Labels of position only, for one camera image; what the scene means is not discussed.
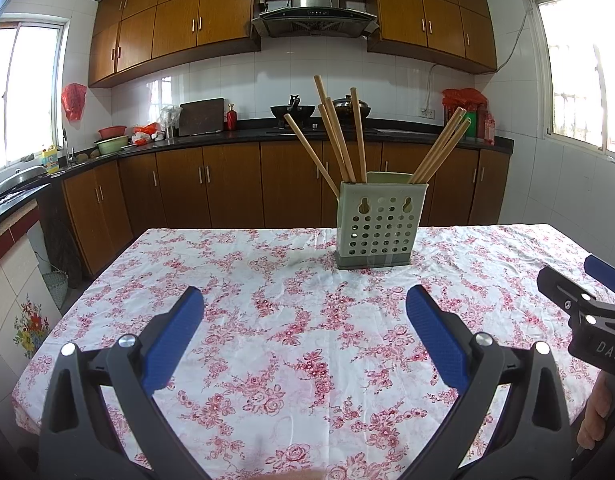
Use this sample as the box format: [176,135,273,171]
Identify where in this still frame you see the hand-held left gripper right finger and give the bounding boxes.
[402,284,573,480]

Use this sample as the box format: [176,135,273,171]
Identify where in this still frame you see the red and white plastic bag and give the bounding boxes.
[132,122,165,145]

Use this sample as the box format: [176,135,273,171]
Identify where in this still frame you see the wok with lid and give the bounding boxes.
[332,94,372,118]

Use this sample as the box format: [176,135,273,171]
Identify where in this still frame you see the person's right hand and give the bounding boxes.
[576,372,615,453]

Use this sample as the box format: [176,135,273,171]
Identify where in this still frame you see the steel range hood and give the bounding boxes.
[250,0,381,39]

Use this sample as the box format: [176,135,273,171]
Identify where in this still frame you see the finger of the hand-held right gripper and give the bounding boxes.
[584,254,615,294]
[536,266,597,312]

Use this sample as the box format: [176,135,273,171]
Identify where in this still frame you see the brown wooden upper cabinets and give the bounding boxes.
[88,0,498,88]

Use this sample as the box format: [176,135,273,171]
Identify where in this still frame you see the brown wooden cabinets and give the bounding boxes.
[37,137,513,281]
[88,0,498,88]

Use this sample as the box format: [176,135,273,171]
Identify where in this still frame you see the green perforated chopstick holder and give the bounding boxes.
[336,171,429,271]

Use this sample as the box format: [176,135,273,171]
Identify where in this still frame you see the black kitchen countertop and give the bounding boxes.
[0,119,515,233]

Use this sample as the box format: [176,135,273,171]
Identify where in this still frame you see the wire basket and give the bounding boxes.
[41,269,69,311]

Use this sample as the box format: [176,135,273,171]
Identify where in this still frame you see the green basin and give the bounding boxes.
[94,136,129,156]

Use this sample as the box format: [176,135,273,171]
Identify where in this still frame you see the window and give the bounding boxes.
[0,20,70,171]
[522,0,615,163]

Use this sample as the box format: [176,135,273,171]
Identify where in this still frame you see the brown wooden lower cabinets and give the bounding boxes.
[37,137,513,281]

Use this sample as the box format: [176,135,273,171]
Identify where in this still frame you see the steel utensil cup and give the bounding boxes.
[160,106,182,138]

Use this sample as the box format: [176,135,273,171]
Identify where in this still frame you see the steel basin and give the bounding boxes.
[0,165,48,196]

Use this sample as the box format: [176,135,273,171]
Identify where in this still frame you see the red bag over bottles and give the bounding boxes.
[441,88,495,147]

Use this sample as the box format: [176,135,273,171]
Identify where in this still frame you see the black wok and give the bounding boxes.
[270,94,317,128]

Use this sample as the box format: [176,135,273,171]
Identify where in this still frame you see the red floral tablecloth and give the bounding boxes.
[11,223,615,480]

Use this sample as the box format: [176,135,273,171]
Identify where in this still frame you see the dark cutting board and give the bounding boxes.
[178,98,225,137]

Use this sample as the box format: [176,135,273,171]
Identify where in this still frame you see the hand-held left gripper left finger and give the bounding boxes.
[37,285,208,480]

